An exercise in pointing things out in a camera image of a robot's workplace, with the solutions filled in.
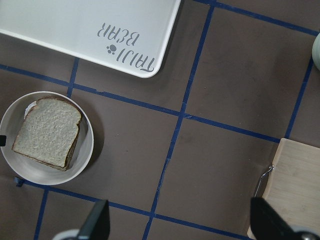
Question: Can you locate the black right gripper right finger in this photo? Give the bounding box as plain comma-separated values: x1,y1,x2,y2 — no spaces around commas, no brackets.
250,197,320,240

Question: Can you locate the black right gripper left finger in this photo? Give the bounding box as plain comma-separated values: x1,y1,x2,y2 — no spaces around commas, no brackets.
77,200,110,238

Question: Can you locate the white round plate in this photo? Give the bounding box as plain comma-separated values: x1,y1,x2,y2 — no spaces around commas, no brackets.
0,91,94,186

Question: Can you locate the bread slice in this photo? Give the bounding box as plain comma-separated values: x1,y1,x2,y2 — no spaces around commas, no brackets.
11,96,83,169
23,99,83,172

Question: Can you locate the wooden cutting board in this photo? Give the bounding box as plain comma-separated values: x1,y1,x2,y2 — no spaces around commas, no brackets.
253,138,320,240

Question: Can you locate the green bowl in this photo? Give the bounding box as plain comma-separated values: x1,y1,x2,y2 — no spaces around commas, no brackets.
312,33,320,70

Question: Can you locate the white bear tray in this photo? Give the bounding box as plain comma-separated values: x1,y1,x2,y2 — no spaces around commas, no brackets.
0,0,181,78

